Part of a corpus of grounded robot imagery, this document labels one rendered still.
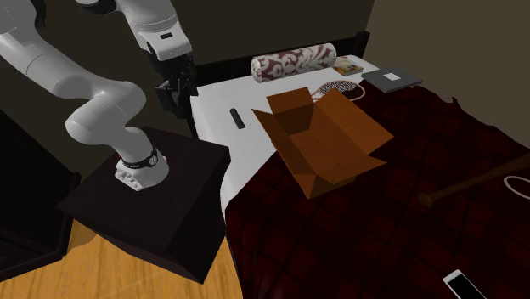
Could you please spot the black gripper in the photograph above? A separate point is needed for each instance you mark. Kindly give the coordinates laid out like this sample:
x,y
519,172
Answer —
x,y
172,68

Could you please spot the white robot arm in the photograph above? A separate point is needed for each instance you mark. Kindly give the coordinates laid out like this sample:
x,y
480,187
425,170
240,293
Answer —
x,y
99,93

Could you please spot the black remote control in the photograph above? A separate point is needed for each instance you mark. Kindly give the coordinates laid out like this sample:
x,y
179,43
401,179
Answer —
x,y
237,119

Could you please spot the bed with white sheet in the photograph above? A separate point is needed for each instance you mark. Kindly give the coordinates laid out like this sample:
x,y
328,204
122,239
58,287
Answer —
x,y
234,145

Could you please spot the dark robot stand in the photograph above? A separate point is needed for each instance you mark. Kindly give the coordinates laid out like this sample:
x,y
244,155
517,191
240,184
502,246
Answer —
x,y
165,215

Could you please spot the maroon white patterned bolster pillow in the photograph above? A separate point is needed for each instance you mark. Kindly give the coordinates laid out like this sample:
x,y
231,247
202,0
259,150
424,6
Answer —
x,y
294,62

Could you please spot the open brown cardboard box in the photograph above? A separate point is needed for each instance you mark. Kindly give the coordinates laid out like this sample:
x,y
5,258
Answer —
x,y
327,141

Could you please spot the yellow paperback book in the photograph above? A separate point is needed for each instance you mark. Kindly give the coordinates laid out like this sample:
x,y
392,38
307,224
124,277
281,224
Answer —
x,y
348,66

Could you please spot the dark wooden cabinet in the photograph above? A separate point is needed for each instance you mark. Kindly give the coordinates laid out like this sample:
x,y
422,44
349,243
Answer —
x,y
25,198

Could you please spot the grey book with white label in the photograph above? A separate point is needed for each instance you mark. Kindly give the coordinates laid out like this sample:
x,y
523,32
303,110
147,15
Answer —
x,y
391,78

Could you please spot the dark red plaid blanket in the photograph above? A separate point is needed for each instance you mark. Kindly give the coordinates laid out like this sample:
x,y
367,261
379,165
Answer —
x,y
352,240

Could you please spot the brown wooden baseball bat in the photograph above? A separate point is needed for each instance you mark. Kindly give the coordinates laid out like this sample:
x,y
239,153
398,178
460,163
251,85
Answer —
x,y
468,182

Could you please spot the white phone with black screen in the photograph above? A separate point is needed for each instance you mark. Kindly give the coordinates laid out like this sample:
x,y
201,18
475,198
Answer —
x,y
466,286

